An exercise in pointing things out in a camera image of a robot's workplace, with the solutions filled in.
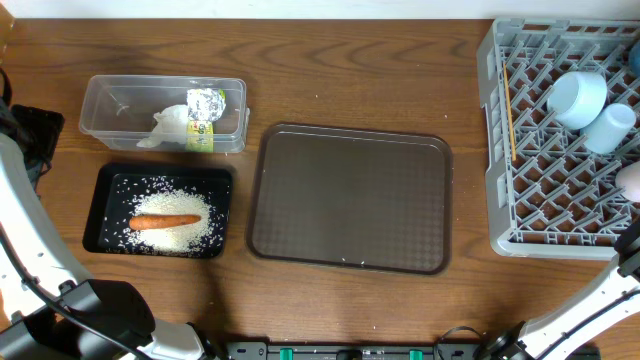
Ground wooden chopstick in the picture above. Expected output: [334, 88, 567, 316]
[503, 63, 517, 163]

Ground yellow snack wrapper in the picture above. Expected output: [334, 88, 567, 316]
[186, 88, 226, 153]

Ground black plastic bin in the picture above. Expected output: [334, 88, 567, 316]
[83, 163, 233, 253]

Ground white tissue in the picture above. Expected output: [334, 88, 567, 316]
[136, 104, 189, 148]

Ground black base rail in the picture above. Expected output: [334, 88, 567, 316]
[227, 342, 478, 360]

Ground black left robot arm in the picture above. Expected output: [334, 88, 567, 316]
[1, 75, 215, 359]

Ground orange carrot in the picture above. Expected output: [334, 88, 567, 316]
[129, 214, 201, 231]

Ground dark blue plate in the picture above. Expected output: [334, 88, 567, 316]
[628, 41, 640, 77]

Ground brown serving tray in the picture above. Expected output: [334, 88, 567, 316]
[245, 124, 453, 276]

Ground light blue cup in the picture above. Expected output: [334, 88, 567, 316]
[581, 103, 636, 154]

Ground clear plastic bin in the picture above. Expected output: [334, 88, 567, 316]
[79, 75, 250, 153]

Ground grey dishwasher rack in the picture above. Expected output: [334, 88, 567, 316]
[477, 18, 639, 261]

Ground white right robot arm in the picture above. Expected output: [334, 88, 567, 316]
[477, 222, 639, 359]

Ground light blue bowl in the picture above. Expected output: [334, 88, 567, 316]
[546, 71, 607, 130]

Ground pile of white rice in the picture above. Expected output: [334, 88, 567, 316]
[98, 174, 231, 258]

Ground pink cup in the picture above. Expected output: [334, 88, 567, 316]
[615, 161, 640, 203]

